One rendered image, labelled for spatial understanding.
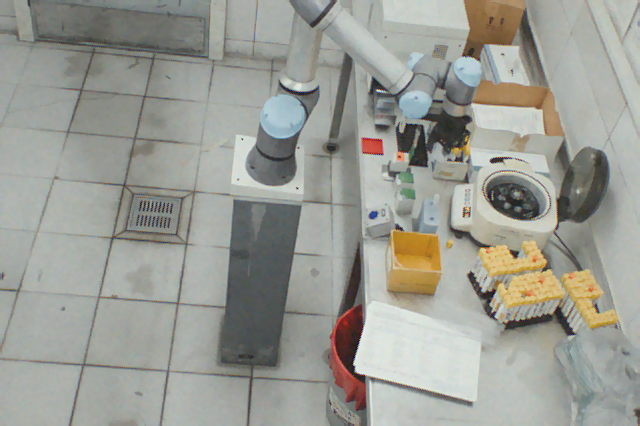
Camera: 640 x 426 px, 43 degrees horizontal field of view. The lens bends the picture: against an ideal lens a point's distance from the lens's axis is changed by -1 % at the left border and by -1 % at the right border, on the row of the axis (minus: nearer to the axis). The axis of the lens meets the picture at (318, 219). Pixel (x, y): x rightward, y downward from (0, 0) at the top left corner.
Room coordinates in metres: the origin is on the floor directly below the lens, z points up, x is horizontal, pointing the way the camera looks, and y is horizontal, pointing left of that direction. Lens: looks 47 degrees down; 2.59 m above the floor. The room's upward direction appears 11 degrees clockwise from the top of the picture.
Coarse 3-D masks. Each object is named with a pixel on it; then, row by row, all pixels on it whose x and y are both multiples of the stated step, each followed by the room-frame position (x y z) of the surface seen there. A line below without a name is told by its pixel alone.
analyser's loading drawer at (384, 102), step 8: (376, 80) 2.22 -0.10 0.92; (376, 88) 2.18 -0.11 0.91; (384, 88) 2.19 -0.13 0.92; (376, 96) 2.12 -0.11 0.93; (384, 96) 2.13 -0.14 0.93; (392, 96) 2.13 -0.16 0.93; (376, 104) 2.09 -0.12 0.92; (384, 104) 2.08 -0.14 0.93; (392, 104) 2.09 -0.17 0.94; (376, 112) 2.06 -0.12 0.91; (384, 112) 2.06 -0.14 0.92; (392, 112) 2.07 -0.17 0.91; (376, 120) 2.03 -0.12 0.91; (384, 120) 2.03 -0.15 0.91; (392, 120) 2.03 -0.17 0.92
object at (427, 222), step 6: (426, 198) 1.65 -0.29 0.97; (426, 204) 1.63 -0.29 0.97; (432, 204) 1.63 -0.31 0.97; (426, 210) 1.60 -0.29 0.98; (420, 216) 1.63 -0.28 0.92; (426, 216) 1.58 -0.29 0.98; (432, 216) 1.59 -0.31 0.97; (414, 222) 1.64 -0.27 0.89; (420, 222) 1.60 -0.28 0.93; (426, 222) 1.56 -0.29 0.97; (432, 222) 1.56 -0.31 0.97; (414, 228) 1.61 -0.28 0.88; (420, 228) 1.58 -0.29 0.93; (426, 228) 1.56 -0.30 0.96; (432, 228) 1.56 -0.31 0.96
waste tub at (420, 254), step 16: (400, 240) 1.51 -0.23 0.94; (416, 240) 1.51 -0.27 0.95; (432, 240) 1.52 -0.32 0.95; (400, 256) 1.50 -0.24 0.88; (416, 256) 1.51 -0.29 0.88; (432, 256) 1.50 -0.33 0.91; (400, 272) 1.38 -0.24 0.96; (416, 272) 1.38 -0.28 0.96; (432, 272) 1.39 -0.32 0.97; (400, 288) 1.38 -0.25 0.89; (416, 288) 1.39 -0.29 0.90; (432, 288) 1.39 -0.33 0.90
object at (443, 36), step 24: (384, 0) 2.30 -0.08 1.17; (408, 0) 2.32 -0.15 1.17; (432, 0) 2.35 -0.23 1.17; (456, 0) 2.38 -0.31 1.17; (384, 24) 2.19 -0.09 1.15; (408, 24) 2.20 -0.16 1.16; (432, 24) 2.22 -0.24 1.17; (456, 24) 2.24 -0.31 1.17; (408, 48) 2.21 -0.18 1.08; (432, 48) 2.22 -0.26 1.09; (456, 48) 2.23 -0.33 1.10
